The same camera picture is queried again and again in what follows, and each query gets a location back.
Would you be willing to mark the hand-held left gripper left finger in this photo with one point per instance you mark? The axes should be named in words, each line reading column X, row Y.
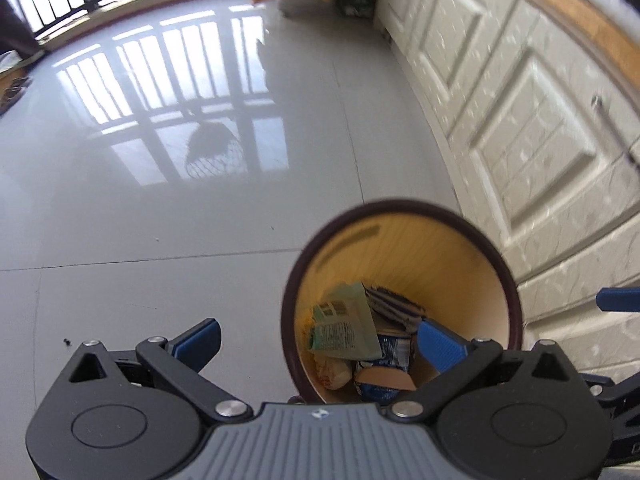
column 200, row 344

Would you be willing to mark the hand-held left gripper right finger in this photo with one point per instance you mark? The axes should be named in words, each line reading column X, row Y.
column 440, row 347

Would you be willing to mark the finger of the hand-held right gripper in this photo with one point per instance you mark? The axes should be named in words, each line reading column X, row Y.
column 622, row 410
column 620, row 299

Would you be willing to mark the yellow plastic waste bin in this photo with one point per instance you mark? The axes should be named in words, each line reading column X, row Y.
column 425, row 260

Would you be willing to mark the green snack packet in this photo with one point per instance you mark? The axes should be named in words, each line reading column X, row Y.
column 345, row 325

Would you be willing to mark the white cabinet with wooden top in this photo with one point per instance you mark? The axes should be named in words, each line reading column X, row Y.
column 500, row 110

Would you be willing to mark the white box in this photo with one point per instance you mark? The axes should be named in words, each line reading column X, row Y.
column 297, row 2

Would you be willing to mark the black balcony railing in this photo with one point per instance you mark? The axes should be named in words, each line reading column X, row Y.
column 90, row 2

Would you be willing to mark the brown curtain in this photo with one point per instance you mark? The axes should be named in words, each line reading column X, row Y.
column 17, row 10

